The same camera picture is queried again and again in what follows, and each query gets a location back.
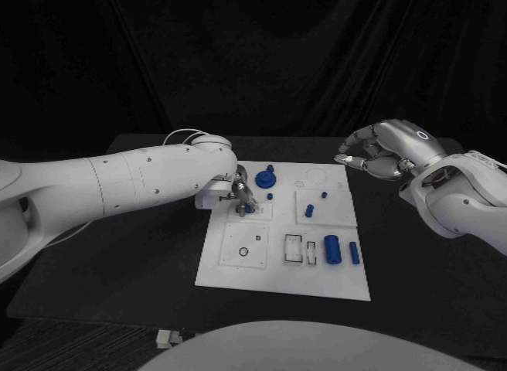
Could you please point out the short blue cylinder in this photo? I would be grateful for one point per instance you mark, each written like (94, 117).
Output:
(310, 211)

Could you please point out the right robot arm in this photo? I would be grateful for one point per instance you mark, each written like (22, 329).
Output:
(466, 208)

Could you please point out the long thin blue cylinder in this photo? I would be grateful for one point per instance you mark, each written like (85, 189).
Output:
(355, 253)

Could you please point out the large blue cylinder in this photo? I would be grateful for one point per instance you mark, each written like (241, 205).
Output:
(332, 249)

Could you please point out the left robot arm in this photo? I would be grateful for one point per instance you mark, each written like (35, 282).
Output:
(111, 179)

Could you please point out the white plastic bracket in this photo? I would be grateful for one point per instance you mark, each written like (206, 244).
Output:
(165, 339)

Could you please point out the white task board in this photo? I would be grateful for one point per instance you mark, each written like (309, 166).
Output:
(278, 278)

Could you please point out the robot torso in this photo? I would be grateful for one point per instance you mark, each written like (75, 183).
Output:
(311, 347)

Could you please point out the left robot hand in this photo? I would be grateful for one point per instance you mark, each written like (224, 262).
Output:
(245, 194)

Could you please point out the blue gear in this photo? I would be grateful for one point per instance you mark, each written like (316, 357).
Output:
(265, 179)

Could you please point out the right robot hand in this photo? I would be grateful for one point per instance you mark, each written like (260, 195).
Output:
(408, 142)

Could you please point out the blue plug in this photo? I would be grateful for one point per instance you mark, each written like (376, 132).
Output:
(248, 209)

